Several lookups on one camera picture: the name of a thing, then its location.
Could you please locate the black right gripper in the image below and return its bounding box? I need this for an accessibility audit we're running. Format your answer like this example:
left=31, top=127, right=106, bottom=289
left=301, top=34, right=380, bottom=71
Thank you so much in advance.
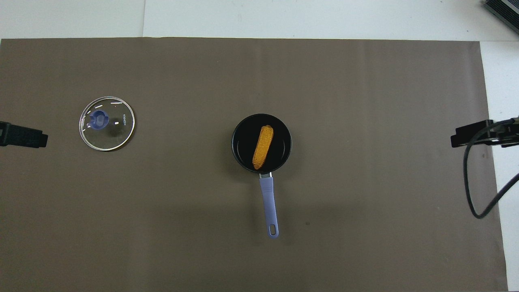
left=451, top=117, right=519, bottom=148

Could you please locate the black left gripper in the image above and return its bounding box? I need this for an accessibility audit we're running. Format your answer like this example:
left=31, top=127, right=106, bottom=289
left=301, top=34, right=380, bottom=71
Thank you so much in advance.
left=0, top=122, right=48, bottom=148

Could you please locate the glass lid purple knob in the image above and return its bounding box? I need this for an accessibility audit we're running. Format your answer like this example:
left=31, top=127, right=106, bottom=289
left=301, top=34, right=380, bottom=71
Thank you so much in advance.
left=79, top=96, right=135, bottom=152

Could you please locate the yellow corn cob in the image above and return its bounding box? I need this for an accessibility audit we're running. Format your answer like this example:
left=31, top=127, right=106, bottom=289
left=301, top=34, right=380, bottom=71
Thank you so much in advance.
left=252, top=125, right=275, bottom=171

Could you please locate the dark ribbed device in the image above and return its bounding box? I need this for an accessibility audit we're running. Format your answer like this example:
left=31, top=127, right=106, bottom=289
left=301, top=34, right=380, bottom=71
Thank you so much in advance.
left=483, top=0, right=519, bottom=34

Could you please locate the brown table mat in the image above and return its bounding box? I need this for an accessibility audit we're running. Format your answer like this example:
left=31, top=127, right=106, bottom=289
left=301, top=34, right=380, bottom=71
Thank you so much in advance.
left=0, top=37, right=508, bottom=292

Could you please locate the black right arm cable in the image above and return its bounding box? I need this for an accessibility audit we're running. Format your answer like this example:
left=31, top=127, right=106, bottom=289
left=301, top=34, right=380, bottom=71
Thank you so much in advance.
left=463, top=118, right=519, bottom=220

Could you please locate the black pot purple handle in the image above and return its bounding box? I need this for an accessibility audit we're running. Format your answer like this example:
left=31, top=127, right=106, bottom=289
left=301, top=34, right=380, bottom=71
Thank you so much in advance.
left=231, top=113, right=293, bottom=239

